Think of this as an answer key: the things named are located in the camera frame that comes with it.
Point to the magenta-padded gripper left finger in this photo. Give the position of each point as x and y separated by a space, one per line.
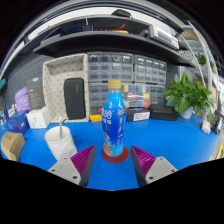
66 168

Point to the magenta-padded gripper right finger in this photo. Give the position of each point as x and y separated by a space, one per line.
160 168

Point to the blue drink bottle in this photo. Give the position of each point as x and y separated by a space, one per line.
114 123

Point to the white ribbed cup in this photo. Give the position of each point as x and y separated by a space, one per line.
61 148

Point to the metal spoon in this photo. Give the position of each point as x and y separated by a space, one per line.
60 128

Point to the flat round red coaster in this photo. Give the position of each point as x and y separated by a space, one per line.
115 159

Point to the plain black box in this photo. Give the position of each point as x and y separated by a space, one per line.
164 113

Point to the black box with white label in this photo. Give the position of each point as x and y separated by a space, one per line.
138 115

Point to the white cardboard box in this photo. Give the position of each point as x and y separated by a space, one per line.
37 118

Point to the yellow multimeter with leads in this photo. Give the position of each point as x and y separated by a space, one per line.
95 118

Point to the brown cardboard box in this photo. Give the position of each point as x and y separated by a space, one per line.
12 145

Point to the small white box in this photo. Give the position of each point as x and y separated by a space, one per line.
206 127

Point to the blue cardboard box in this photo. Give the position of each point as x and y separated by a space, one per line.
18 122

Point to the black zip case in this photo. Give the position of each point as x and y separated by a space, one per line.
74 98

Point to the drawer cabinet with coloured parts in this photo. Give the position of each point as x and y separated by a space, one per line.
140 95

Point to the grey small-parts drawer cabinet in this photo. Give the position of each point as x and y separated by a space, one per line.
110 66
96 98
150 69

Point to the white perforated tray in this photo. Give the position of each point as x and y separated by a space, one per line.
53 93

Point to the green potted plant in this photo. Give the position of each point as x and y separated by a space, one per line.
186 95

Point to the dark grey flat box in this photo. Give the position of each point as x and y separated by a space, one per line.
35 93

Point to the purple plastic bag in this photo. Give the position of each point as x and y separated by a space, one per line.
22 100

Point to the teal plastic bin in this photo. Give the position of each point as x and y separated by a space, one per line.
2 83

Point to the white metal shelf unit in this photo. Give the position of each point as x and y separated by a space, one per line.
201 50

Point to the dark grey wall shelf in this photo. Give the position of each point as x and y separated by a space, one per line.
110 41

